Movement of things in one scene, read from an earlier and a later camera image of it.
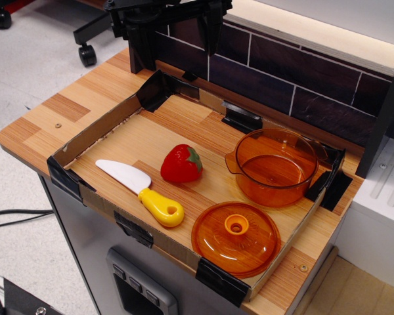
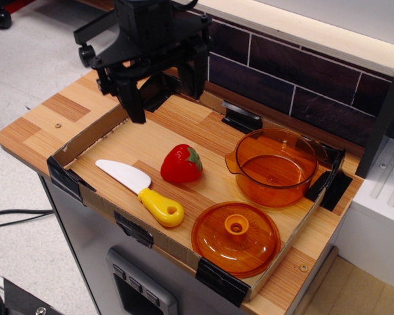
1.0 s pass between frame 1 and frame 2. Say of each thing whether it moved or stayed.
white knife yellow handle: stayed
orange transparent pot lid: stayed
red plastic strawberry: stayed
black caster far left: stayed
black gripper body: moved
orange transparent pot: stayed
